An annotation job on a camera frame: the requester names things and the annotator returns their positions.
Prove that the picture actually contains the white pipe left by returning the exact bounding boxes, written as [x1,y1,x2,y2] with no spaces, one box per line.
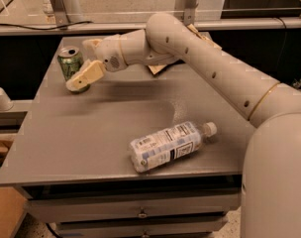
[0,87,14,111]

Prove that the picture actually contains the brown chip bag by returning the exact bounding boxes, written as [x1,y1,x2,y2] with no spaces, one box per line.
[149,24,221,75]

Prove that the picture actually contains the white pipe background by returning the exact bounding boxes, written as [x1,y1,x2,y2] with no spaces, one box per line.
[43,0,84,23]

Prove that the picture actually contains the grey drawer cabinet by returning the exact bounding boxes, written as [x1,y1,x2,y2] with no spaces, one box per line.
[0,32,257,238]

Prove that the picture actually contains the metal bracket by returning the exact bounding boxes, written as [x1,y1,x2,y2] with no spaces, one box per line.
[183,0,198,25]
[50,0,68,28]

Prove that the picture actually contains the upper grey drawer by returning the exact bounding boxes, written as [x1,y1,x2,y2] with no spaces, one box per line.
[25,189,241,222]

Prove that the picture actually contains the metal bracket centre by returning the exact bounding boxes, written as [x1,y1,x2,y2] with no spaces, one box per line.
[183,0,198,25]

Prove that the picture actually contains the metal bracket left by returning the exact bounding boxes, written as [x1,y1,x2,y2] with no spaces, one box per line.
[50,0,68,28]

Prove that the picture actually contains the clear plastic water bottle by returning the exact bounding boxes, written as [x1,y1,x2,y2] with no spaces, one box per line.
[130,121,218,173]

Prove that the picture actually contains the lower grey drawer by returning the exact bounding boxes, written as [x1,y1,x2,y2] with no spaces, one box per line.
[56,214,228,238]

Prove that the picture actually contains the cardboard box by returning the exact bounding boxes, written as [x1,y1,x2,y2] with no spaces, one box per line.
[0,187,26,238]

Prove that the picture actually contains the grey drawer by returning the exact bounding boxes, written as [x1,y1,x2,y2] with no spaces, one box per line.
[25,189,241,222]
[56,214,228,238]

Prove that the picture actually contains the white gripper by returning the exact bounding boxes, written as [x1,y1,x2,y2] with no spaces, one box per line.
[65,35,127,92]

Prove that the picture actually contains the black cable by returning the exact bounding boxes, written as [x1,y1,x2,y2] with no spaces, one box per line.
[0,20,94,31]

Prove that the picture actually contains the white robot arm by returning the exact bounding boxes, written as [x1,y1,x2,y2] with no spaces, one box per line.
[66,13,301,238]

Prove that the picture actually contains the green soda can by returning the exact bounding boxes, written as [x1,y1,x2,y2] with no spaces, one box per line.
[57,46,90,93]

